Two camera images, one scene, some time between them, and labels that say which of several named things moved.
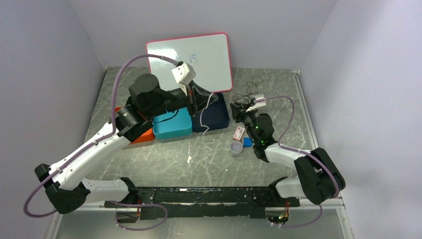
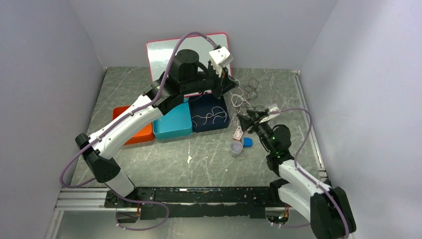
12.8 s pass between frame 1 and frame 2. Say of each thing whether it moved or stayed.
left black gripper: moved
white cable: moved
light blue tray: stayed
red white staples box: stayed
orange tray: stayed
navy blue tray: stayed
